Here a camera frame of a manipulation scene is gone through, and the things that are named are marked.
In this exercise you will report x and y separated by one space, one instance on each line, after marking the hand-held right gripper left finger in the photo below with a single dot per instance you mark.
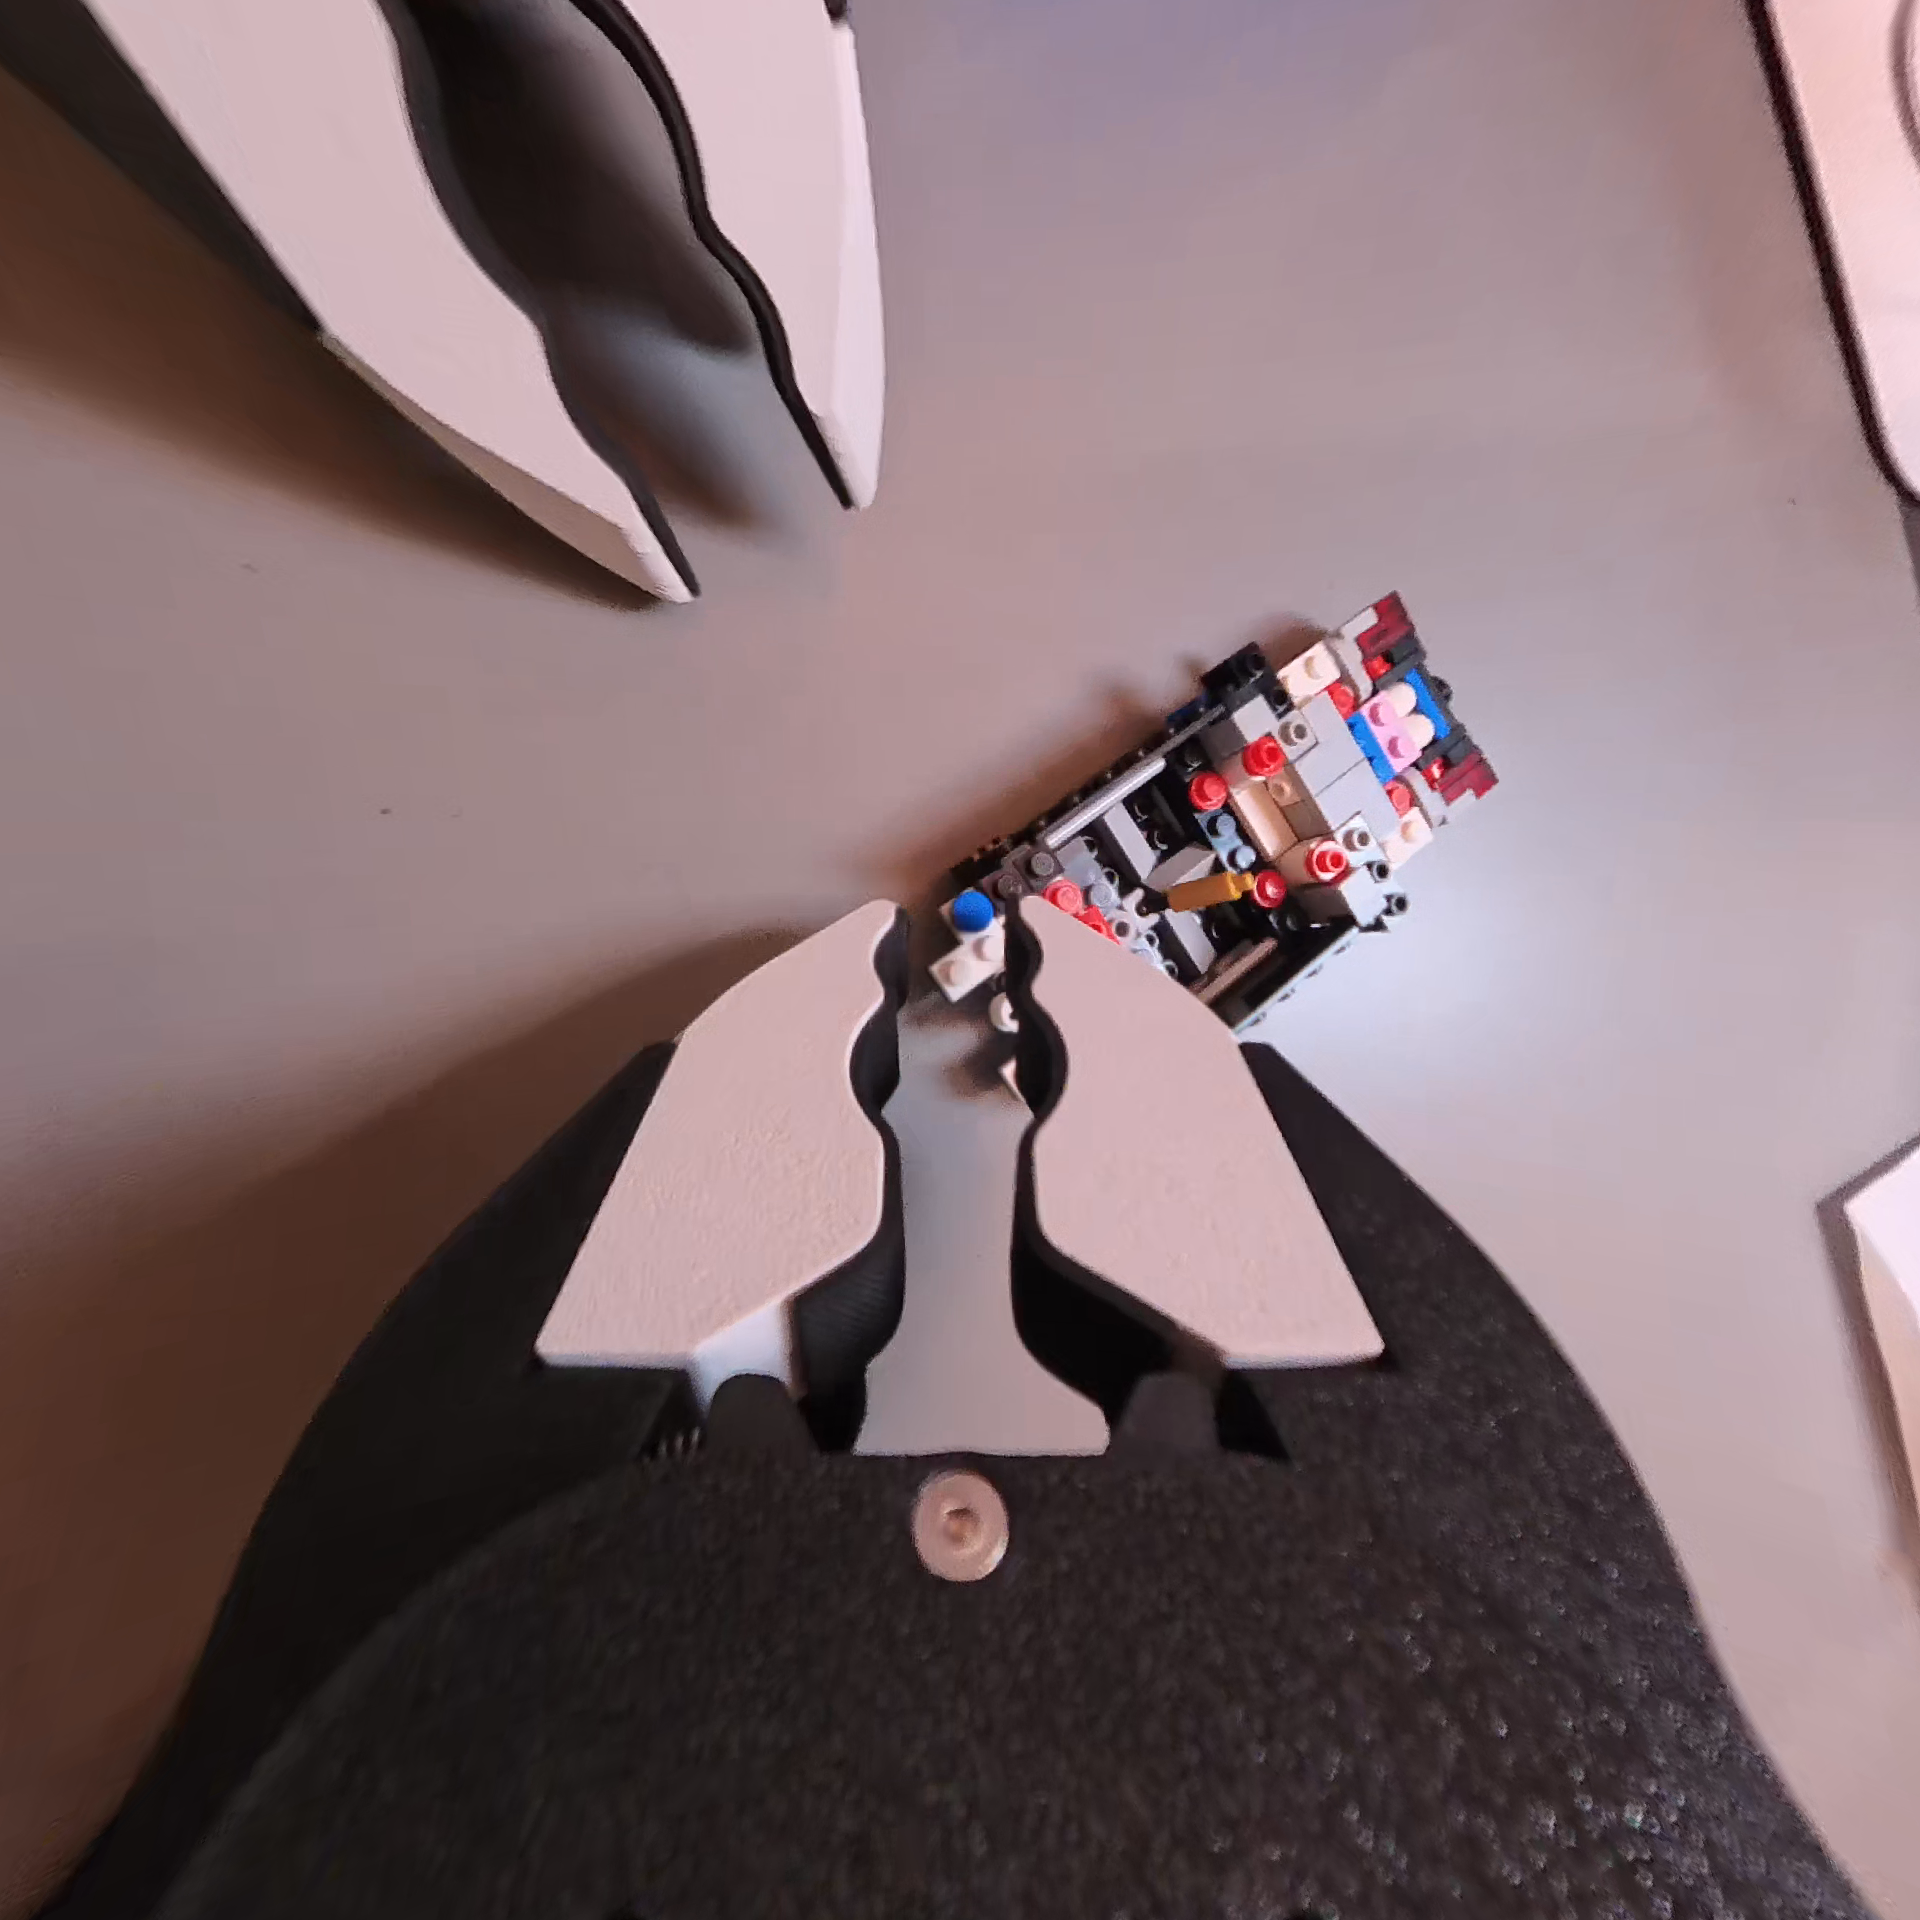
707 1201

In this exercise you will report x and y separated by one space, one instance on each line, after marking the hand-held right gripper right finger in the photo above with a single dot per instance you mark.
1217 1201

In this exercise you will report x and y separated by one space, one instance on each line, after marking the white paper bags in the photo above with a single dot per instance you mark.
1891 1275

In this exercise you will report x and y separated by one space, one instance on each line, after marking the partly built lego car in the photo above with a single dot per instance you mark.
1293 811

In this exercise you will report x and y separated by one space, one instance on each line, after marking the white book stand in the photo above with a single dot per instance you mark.
1855 211

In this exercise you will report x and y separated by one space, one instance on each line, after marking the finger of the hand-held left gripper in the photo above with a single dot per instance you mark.
333 211
797 211

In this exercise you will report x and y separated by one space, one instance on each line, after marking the small pale lego piece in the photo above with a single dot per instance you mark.
964 962

